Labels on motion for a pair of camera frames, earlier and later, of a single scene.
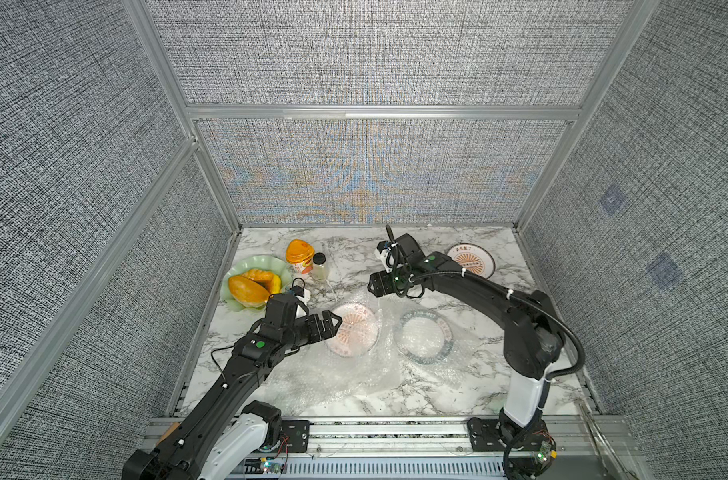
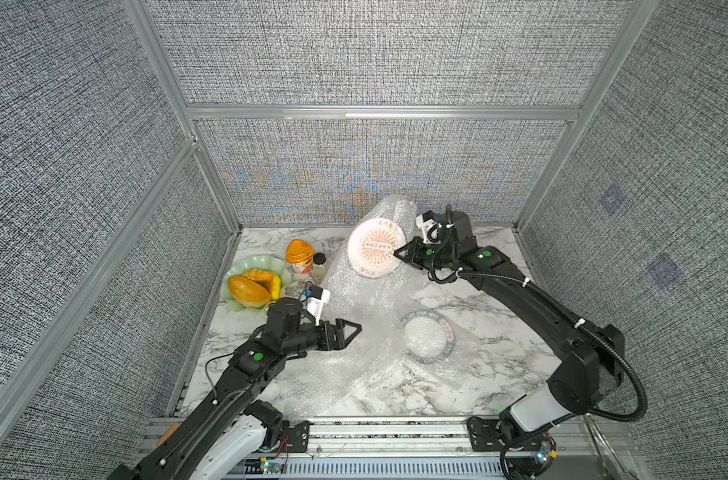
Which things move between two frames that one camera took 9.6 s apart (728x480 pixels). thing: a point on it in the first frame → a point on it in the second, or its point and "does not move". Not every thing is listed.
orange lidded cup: (300, 255) does not move
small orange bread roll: (264, 278) does not move
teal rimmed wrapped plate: (423, 336) does not move
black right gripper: (383, 288) → (416, 247)
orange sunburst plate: (358, 332) → (372, 246)
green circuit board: (266, 465) does not move
